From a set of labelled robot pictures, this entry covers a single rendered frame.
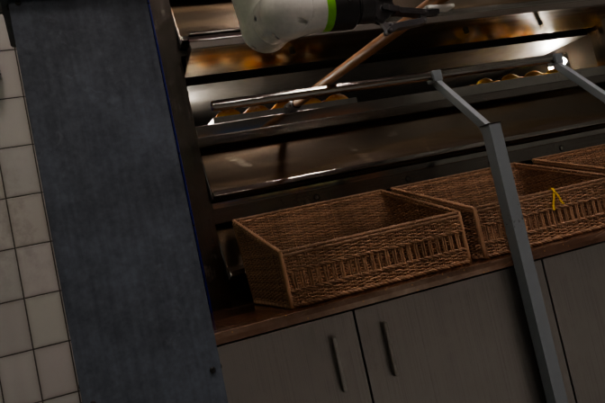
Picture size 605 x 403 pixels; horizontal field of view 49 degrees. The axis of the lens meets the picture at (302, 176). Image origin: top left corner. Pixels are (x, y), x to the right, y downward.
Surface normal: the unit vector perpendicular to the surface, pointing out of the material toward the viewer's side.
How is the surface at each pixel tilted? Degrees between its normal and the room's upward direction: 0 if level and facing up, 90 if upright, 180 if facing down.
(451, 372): 90
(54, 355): 90
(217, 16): 70
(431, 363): 90
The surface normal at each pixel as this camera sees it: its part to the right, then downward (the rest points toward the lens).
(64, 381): 0.32, -0.14
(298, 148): 0.23, -0.47
